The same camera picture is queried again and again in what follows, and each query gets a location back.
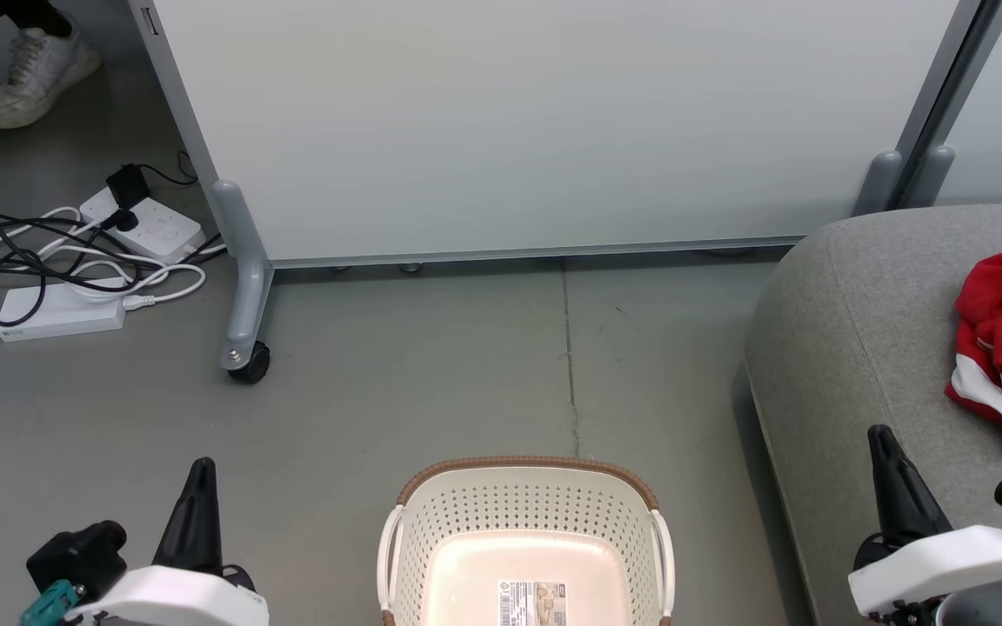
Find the white flat power adapter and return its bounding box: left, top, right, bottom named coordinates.
left=0, top=278, right=129, bottom=343

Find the black caster wheel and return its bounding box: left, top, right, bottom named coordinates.
left=227, top=341, right=273, bottom=385

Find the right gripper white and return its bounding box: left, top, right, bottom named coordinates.
left=849, top=424, right=1002, bottom=617

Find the cream perforated laundry basket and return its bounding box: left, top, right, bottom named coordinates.
left=377, top=456, right=677, bottom=626

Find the printed basket label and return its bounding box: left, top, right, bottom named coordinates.
left=497, top=581, right=569, bottom=626

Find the black power adapter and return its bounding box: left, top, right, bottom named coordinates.
left=106, top=163, right=153, bottom=210

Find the white power cable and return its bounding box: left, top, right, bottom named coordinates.
left=0, top=196, right=208, bottom=321

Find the square white power strip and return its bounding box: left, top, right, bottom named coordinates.
left=79, top=187, right=207, bottom=265

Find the grey fabric sofa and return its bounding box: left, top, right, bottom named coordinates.
left=745, top=203, right=1002, bottom=626

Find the teal connector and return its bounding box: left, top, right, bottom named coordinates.
left=20, top=581, right=81, bottom=626

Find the large white partition panel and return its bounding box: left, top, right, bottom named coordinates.
left=127, top=0, right=985, bottom=270

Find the white sneaker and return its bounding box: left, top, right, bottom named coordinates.
left=0, top=22, right=104, bottom=130

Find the black trouser leg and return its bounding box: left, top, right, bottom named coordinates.
left=0, top=0, right=76, bottom=38

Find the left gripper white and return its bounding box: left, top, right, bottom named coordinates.
left=66, top=457, right=271, bottom=626

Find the grey partition foot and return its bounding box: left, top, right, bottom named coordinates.
left=923, top=145, right=957, bottom=208
left=210, top=180, right=275, bottom=373
left=853, top=150, right=905, bottom=216

